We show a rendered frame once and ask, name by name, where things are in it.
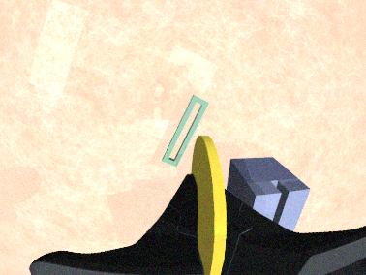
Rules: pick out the gold coin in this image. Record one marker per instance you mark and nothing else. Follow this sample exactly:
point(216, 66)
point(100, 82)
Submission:
point(212, 225)

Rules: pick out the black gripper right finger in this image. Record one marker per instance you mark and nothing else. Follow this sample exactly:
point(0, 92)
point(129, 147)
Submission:
point(257, 246)

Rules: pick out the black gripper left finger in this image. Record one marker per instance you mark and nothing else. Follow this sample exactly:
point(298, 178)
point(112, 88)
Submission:
point(170, 247)

